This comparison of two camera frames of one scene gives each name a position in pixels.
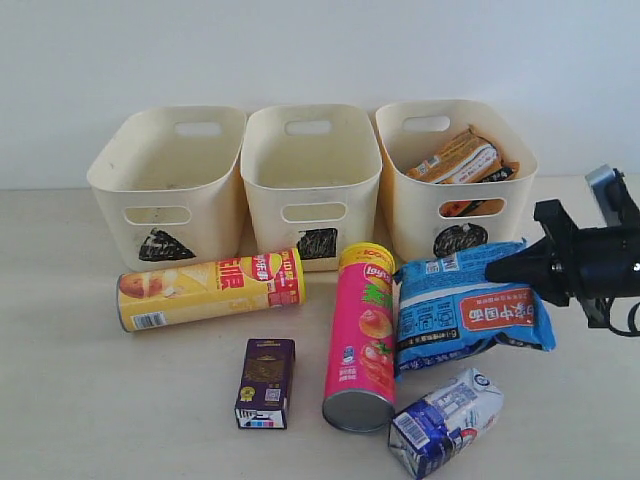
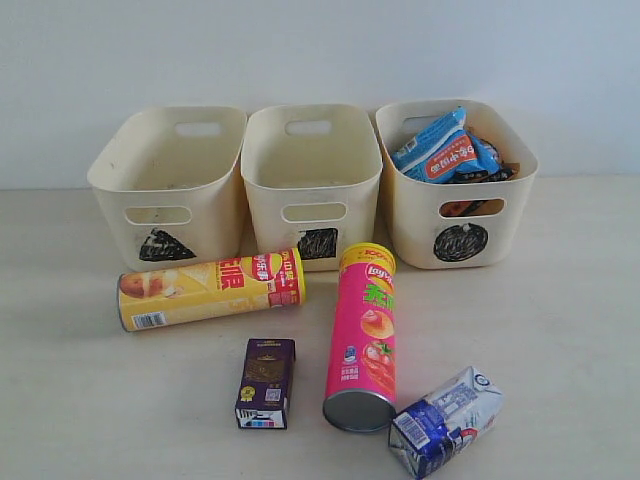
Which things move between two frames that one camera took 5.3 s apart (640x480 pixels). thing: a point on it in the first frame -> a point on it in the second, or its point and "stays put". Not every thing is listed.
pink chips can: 360,383 stays put
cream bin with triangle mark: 168,187 stays put
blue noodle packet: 448,305 -> 445,151
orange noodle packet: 475,158 -> 484,207
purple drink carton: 266,385 stays put
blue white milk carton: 438,427 stays put
